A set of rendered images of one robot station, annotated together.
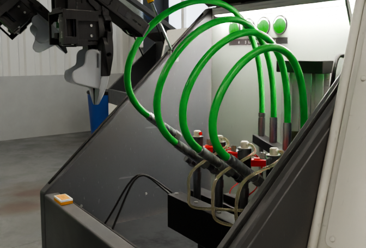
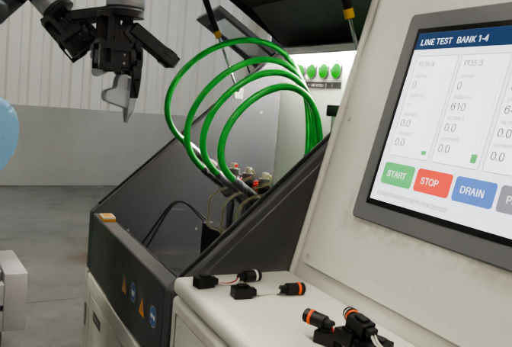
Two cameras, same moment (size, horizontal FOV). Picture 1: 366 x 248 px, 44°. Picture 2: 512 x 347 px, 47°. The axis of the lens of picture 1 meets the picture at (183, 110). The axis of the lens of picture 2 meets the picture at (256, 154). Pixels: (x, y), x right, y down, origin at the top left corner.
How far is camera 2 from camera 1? 0.43 m
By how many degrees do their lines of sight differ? 7
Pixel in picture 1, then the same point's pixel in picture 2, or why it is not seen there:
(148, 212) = (196, 248)
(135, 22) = (166, 55)
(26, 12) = (86, 40)
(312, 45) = not seen: hidden behind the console
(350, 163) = (328, 191)
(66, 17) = (103, 46)
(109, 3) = (143, 37)
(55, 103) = (157, 147)
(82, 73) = (113, 94)
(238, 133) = not seen: hidden behind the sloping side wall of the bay
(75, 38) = (109, 64)
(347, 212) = (319, 232)
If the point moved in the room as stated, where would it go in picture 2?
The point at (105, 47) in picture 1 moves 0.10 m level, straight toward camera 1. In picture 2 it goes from (134, 74) to (124, 71)
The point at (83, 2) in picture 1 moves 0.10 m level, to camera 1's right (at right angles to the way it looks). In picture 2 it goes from (120, 35) to (171, 39)
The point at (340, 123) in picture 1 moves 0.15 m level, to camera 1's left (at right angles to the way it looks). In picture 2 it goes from (330, 157) to (249, 149)
